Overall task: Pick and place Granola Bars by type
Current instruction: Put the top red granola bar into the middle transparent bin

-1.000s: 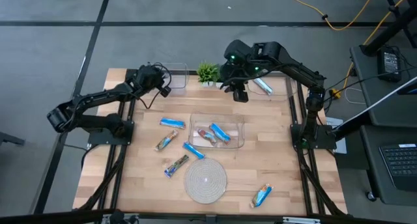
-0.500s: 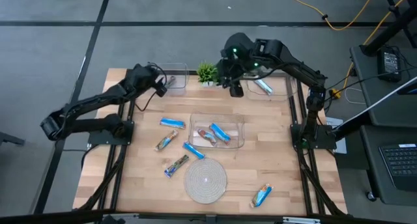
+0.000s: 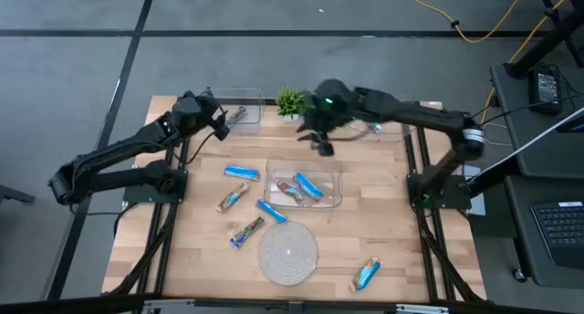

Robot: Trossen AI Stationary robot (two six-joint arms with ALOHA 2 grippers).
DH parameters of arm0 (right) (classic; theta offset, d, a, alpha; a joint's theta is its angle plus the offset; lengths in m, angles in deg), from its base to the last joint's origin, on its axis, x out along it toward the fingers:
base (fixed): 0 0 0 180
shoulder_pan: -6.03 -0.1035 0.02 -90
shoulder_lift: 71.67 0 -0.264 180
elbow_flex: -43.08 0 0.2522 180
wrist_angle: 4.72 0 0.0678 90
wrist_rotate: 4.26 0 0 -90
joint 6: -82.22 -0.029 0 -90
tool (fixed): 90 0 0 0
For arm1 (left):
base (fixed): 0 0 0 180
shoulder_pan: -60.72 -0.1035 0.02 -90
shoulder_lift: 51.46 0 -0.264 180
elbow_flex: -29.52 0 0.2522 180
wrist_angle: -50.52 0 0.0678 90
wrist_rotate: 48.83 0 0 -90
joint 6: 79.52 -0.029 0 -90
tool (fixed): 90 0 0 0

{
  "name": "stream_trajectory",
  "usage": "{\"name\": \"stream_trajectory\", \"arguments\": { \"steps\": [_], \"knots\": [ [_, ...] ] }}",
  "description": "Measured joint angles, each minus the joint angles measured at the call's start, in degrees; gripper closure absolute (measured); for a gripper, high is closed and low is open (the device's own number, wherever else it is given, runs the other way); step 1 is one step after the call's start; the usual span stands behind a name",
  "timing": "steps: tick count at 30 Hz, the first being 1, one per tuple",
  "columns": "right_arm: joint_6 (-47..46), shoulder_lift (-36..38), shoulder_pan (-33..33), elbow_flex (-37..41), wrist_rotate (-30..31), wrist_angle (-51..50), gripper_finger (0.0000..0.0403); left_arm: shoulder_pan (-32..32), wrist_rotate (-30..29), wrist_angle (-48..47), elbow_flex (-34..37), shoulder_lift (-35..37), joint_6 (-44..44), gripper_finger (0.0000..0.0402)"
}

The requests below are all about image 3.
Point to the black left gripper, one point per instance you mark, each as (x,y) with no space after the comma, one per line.
(221,127)

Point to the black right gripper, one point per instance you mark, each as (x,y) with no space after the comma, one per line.
(325,143)

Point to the dark green granola bar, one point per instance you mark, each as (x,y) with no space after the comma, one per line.
(236,115)

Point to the blue and red granola bar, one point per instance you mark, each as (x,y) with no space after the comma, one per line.
(289,191)

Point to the blue and brown granola bar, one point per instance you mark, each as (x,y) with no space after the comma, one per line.
(232,196)

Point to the green granola bar purple end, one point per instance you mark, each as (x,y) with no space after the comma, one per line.
(247,232)

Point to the blue granola bar brown end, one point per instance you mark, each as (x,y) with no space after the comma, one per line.
(367,273)

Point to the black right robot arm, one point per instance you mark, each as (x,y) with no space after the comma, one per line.
(410,113)

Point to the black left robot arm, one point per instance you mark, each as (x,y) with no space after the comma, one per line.
(128,145)

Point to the clear plastic bin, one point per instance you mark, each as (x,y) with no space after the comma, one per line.
(283,168)
(392,133)
(253,99)

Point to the spiky grass plant white pot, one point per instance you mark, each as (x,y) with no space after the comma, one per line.
(288,101)

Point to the round woven beige mat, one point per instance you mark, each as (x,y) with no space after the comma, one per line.
(287,254)

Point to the grey controller box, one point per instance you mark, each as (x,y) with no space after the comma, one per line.
(476,204)

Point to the black and grey boom pole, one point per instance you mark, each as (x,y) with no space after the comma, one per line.
(493,174)

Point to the black cart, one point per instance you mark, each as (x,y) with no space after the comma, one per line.
(515,122)

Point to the black furniture leg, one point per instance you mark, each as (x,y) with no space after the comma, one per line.
(13,194)

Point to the black table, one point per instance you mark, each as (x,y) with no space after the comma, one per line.
(520,241)

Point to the black power adapter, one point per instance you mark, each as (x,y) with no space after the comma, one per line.
(545,88)

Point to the black caster wheel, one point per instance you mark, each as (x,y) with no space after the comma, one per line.
(518,274)

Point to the black stand leg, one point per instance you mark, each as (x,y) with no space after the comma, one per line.
(547,40)

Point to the black aluminium table frame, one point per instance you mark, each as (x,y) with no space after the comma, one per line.
(419,152)

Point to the silver bracket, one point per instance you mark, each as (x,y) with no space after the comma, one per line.
(169,306)
(422,309)

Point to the black frame bar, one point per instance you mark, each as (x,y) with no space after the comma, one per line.
(68,305)

